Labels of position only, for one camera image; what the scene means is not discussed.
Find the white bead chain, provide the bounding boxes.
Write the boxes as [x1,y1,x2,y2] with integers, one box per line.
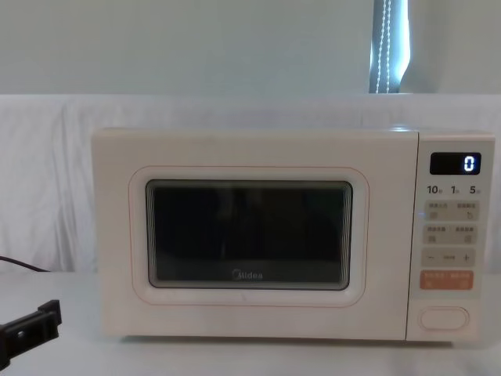
[374,0,393,95]

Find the dark power cable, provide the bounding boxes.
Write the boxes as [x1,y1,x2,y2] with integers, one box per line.
[0,255,52,273]

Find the cream microwave oven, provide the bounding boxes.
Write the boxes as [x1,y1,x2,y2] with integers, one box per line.
[90,127,496,348]

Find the white curtain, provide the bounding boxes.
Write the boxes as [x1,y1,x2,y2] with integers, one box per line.
[398,0,501,96]
[0,0,376,96]

